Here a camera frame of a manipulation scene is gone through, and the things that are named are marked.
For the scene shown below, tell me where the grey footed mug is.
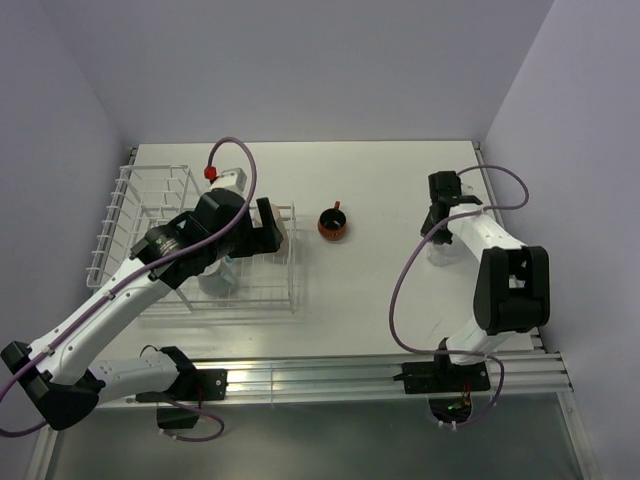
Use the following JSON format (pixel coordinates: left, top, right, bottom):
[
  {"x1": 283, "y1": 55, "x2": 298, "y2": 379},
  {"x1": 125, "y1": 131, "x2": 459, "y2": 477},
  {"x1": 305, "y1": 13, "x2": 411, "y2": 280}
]
[{"x1": 197, "y1": 262, "x2": 239, "y2": 297}]

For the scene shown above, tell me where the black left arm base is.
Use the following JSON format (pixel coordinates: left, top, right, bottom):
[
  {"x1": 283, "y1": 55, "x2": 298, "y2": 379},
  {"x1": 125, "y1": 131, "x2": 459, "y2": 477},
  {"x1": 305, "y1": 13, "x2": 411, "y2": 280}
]
[{"x1": 153, "y1": 346, "x2": 227, "y2": 431}]

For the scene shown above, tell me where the white wire dish rack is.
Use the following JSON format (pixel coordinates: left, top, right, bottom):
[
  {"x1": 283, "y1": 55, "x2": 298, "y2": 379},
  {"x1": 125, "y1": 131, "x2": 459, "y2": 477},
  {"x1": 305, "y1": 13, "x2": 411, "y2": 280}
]
[{"x1": 86, "y1": 165, "x2": 299, "y2": 322}]

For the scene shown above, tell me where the aluminium mounting rail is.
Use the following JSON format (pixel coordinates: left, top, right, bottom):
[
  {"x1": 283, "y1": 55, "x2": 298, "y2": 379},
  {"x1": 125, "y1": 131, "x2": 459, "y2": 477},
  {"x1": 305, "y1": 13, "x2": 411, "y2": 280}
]
[{"x1": 195, "y1": 350, "x2": 572, "y2": 404}]

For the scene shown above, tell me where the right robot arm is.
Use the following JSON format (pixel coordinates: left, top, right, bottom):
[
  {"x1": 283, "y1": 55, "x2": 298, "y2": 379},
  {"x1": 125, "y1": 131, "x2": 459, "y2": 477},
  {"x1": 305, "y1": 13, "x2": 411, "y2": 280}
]
[{"x1": 421, "y1": 171, "x2": 550, "y2": 390}]

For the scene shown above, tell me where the beige cup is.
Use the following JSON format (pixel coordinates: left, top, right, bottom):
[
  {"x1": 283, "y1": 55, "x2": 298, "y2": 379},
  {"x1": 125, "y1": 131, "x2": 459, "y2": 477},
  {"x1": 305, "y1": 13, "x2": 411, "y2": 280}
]
[{"x1": 253, "y1": 203, "x2": 290, "y2": 258}]

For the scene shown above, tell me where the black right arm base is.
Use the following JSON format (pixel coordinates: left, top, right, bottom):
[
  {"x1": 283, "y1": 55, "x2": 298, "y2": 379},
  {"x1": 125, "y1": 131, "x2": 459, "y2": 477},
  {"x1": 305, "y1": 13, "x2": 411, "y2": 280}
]
[{"x1": 393, "y1": 356, "x2": 491, "y2": 424}]

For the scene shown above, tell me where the orange black mug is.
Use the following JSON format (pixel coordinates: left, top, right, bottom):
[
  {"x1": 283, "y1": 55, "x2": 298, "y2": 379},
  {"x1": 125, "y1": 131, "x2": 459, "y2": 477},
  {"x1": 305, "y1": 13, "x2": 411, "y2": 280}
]
[{"x1": 317, "y1": 201, "x2": 347, "y2": 242}]

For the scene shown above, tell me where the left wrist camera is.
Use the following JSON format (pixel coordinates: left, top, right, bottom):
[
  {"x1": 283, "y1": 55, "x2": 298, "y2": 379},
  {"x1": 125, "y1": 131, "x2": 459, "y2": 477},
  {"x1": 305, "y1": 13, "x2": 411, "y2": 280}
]
[{"x1": 204, "y1": 166, "x2": 247, "y2": 196}]

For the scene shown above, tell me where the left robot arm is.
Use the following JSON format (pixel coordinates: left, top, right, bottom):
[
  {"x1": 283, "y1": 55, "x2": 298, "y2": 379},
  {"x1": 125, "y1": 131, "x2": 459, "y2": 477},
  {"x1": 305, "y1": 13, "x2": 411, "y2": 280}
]
[{"x1": 1, "y1": 188, "x2": 283, "y2": 431}]

